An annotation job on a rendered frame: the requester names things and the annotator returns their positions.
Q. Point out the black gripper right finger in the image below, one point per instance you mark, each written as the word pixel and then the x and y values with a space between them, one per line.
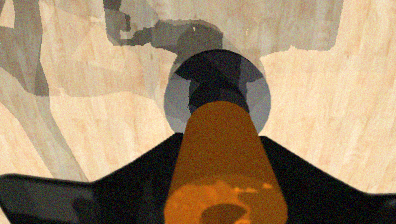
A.
pixel 315 197

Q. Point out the orange knob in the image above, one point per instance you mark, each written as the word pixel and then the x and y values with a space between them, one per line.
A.
pixel 222 174

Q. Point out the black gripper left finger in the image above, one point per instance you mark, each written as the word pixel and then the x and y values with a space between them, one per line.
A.
pixel 134 194

